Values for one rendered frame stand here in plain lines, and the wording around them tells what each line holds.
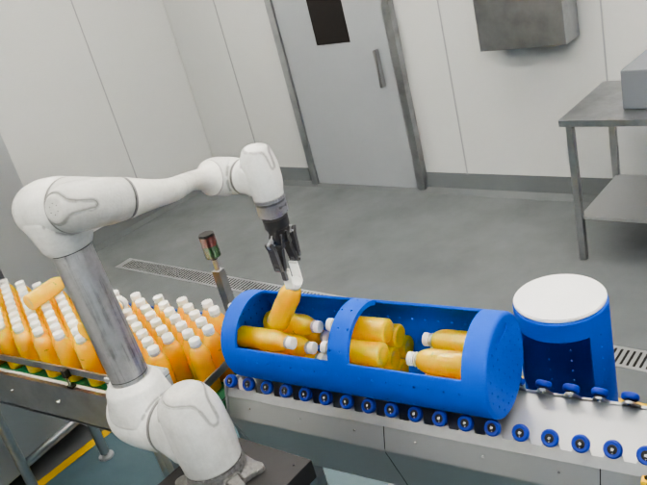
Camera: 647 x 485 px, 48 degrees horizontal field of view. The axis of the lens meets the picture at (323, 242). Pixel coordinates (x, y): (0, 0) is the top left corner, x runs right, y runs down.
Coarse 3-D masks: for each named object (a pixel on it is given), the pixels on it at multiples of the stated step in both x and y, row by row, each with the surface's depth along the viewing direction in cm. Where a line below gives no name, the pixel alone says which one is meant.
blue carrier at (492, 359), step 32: (224, 320) 230; (256, 320) 243; (352, 320) 207; (416, 320) 220; (448, 320) 213; (480, 320) 189; (512, 320) 196; (224, 352) 230; (256, 352) 222; (480, 352) 183; (512, 352) 197; (320, 384) 215; (352, 384) 206; (384, 384) 199; (416, 384) 193; (448, 384) 188; (480, 384) 182; (512, 384) 198; (480, 416) 191
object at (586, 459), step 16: (256, 400) 237; (272, 400) 233; (288, 400) 230; (336, 416) 220; (352, 416) 217; (368, 416) 214; (400, 416) 209; (416, 432) 205; (432, 432) 202; (448, 432) 200; (464, 432) 197; (512, 448) 190; (528, 448) 188; (544, 448) 185; (560, 448) 184; (592, 464) 179; (608, 464) 177; (624, 464) 175; (640, 464) 173
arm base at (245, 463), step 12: (240, 456) 184; (240, 468) 183; (252, 468) 184; (264, 468) 185; (180, 480) 189; (192, 480) 181; (204, 480) 179; (216, 480) 179; (228, 480) 180; (240, 480) 179
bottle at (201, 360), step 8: (200, 344) 244; (192, 352) 244; (200, 352) 243; (208, 352) 246; (192, 360) 244; (200, 360) 243; (208, 360) 245; (200, 368) 244; (208, 368) 246; (200, 376) 246; (216, 384) 249; (216, 392) 249
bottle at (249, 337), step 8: (240, 328) 234; (248, 328) 232; (256, 328) 231; (264, 328) 230; (240, 336) 232; (248, 336) 230; (256, 336) 229; (264, 336) 227; (272, 336) 226; (280, 336) 225; (288, 336) 226; (240, 344) 233; (248, 344) 231; (256, 344) 229; (264, 344) 227; (272, 344) 225; (280, 344) 225
